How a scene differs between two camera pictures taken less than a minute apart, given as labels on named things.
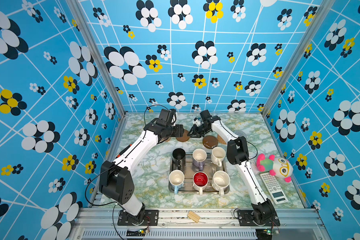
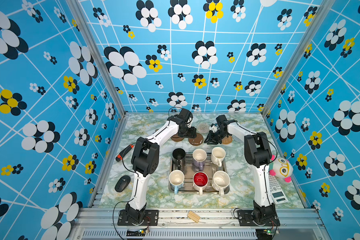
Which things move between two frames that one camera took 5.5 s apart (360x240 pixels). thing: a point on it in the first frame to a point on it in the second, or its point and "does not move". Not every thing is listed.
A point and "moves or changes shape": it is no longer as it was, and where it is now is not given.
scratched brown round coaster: x=210 y=142 moves or changes shape
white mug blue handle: x=176 y=179 does not move
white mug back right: x=218 y=154 does not move
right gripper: x=195 y=132 to x=211 y=139
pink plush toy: x=280 y=167 does not move
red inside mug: x=200 y=180 does not move
